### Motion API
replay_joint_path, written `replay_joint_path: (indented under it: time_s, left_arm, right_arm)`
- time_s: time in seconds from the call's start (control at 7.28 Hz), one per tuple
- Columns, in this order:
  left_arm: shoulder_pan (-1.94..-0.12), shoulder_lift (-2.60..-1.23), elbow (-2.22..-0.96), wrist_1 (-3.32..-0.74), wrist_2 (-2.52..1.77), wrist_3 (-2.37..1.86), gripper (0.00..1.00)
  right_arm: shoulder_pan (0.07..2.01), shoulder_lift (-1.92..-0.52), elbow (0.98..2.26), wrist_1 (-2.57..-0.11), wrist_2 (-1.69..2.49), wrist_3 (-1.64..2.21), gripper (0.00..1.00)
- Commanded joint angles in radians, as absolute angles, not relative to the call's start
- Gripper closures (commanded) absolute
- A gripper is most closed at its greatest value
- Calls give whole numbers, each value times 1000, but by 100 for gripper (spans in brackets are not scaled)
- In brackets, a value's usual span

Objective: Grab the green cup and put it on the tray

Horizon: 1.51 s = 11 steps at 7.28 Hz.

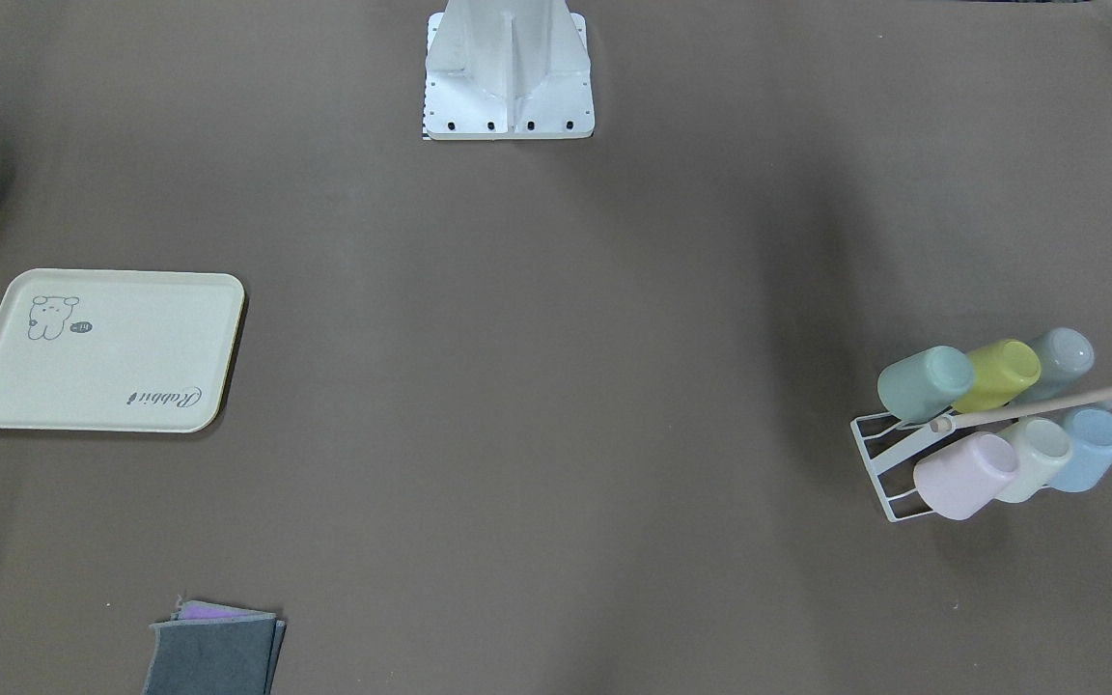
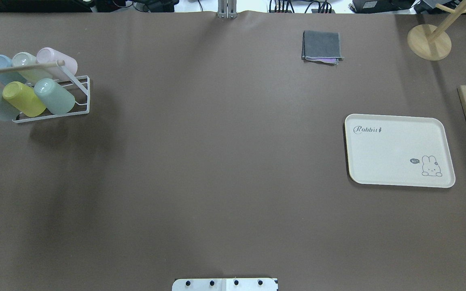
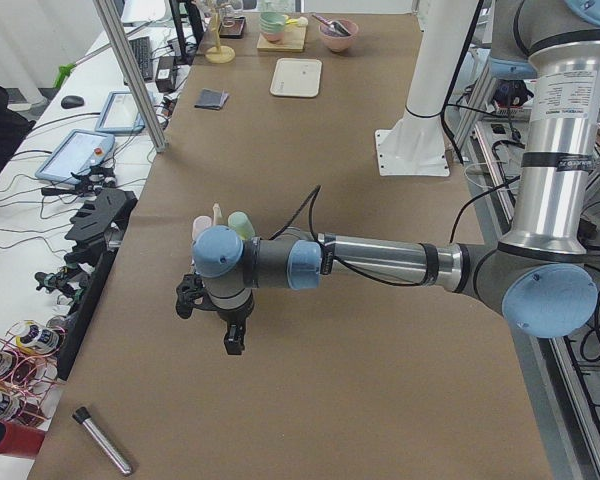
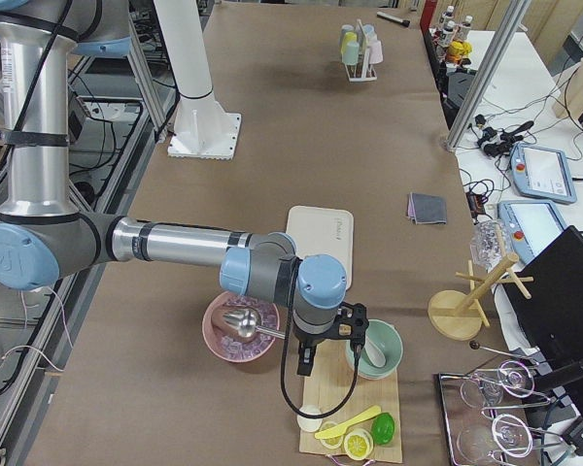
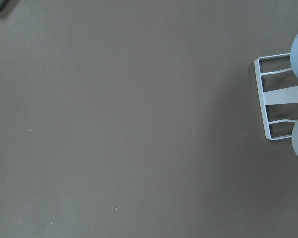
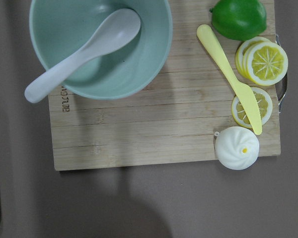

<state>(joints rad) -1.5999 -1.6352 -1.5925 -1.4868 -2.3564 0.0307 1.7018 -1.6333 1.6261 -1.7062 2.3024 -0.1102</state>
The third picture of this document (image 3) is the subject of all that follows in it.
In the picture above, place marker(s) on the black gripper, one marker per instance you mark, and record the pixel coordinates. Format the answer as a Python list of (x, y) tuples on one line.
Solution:
[(233, 315)]

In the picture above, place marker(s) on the green cup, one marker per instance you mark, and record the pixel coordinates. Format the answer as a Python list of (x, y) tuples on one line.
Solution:
[(241, 224)]

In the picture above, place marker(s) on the cream rectangular tray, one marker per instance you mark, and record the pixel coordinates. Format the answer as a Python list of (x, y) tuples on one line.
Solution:
[(298, 78)]

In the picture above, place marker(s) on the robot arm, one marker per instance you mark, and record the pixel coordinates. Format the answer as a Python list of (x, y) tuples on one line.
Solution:
[(534, 277)]

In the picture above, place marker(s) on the pink cup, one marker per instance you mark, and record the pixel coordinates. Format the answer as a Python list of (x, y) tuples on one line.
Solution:
[(200, 224)]

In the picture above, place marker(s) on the metal cylinder with black cap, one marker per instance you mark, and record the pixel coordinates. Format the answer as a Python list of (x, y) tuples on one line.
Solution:
[(83, 417)]

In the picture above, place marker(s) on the black tool holder stand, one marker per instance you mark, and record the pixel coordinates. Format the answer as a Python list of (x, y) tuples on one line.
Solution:
[(89, 225)]

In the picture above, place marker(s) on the grey folded cloth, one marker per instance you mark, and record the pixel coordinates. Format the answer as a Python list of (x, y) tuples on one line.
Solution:
[(211, 99)]

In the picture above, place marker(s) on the near teach pendant tablet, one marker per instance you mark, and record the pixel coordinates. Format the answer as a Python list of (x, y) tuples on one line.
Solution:
[(76, 155)]

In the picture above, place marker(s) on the teach pendant tablet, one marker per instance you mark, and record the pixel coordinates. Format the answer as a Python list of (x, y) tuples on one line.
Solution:
[(120, 115), (76, 155)]

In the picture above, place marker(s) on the far teach pendant tablet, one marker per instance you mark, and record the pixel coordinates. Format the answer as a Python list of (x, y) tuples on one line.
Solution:
[(120, 115)]

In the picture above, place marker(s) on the red cylinder can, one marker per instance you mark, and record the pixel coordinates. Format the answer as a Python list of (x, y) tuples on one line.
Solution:
[(20, 441)]

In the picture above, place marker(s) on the wooden mug tree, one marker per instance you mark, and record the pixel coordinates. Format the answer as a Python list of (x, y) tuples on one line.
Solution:
[(218, 53)]

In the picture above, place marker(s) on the black computer mouse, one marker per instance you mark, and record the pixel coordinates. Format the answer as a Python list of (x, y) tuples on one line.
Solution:
[(72, 101)]

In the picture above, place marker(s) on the black keyboard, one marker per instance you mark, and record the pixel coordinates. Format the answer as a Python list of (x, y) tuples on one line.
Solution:
[(141, 50)]

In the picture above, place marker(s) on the wooden cutting board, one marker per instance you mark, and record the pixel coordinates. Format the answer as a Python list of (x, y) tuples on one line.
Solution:
[(292, 41)]

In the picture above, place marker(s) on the pink bowl with ice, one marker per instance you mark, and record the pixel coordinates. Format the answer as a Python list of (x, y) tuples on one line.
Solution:
[(336, 42)]

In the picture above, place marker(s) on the stacked green bowls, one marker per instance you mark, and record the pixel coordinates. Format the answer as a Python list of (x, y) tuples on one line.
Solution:
[(272, 26)]

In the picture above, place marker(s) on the metal scoop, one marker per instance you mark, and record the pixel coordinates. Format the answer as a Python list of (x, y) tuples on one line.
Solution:
[(332, 25)]

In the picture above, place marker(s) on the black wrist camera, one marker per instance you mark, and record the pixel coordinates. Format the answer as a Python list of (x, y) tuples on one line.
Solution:
[(190, 295)]

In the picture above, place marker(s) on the white wire cup rack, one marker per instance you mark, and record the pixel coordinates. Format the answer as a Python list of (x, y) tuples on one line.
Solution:
[(217, 218)]

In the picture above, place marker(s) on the aluminium frame post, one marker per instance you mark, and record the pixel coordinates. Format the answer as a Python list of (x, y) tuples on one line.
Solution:
[(122, 50)]

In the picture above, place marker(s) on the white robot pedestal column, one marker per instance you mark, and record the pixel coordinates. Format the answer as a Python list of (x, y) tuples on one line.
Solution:
[(415, 146)]

